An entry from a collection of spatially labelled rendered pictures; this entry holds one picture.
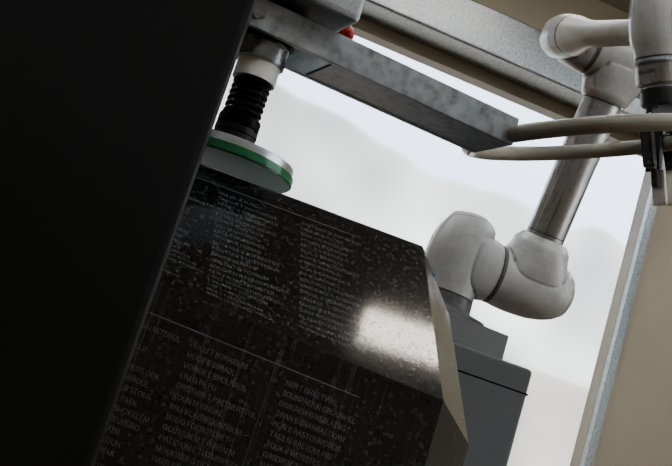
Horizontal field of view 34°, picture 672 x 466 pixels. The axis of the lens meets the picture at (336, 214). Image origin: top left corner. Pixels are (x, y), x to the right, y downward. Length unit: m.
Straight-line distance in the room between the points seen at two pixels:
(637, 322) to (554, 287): 4.90
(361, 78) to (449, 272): 1.02
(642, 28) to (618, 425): 5.53
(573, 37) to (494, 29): 4.49
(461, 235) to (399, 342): 1.28
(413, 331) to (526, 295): 1.30
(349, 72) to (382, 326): 0.47
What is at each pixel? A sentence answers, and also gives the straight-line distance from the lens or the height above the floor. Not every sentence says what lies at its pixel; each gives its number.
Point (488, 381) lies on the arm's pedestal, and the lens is 2.60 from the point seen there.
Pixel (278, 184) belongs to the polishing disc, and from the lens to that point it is 1.69.
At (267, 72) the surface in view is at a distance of 1.71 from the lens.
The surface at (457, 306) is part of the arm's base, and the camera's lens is 2.70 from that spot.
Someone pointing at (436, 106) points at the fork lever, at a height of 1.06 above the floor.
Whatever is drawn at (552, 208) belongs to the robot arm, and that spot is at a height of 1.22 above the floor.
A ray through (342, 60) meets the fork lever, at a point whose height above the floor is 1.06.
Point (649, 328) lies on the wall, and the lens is 7.73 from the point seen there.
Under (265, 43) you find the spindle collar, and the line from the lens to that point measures 1.72.
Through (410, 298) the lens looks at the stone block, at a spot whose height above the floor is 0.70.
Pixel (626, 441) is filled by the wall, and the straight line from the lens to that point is 7.64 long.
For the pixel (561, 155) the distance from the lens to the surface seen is 2.28.
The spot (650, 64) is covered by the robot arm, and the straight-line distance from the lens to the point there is 2.25.
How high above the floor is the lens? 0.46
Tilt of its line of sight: 12 degrees up
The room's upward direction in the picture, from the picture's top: 18 degrees clockwise
